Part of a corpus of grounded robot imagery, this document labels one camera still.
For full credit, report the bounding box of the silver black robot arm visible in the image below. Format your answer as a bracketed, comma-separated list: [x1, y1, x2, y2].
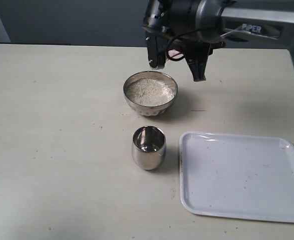
[142, 0, 294, 82]

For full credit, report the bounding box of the white plastic tray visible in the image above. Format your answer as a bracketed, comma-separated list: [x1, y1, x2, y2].
[179, 131, 294, 223]

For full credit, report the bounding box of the steel bowl with rice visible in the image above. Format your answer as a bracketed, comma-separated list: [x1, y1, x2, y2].
[123, 70, 178, 117]

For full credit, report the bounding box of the steel cup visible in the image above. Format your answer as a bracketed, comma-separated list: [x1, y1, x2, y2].
[131, 125, 166, 171]

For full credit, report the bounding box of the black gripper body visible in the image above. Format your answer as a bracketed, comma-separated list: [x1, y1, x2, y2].
[142, 0, 213, 56]

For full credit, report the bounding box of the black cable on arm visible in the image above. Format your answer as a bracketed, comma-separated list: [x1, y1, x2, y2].
[156, 27, 202, 62]

